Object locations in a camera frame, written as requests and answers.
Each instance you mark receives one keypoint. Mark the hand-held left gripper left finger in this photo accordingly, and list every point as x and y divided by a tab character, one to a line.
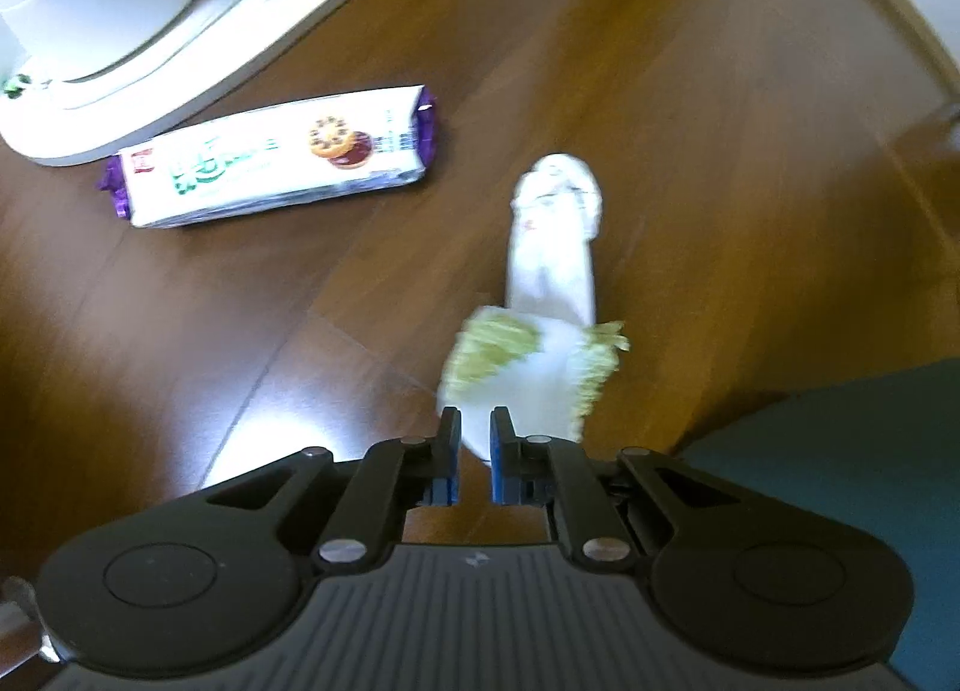
448	490

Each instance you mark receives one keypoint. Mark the white cookie packet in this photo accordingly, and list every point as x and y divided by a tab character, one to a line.
262	166

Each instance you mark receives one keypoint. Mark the blue plastic bin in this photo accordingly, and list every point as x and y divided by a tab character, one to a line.
862	451

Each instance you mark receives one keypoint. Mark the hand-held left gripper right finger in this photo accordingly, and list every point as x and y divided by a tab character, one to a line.
501	485

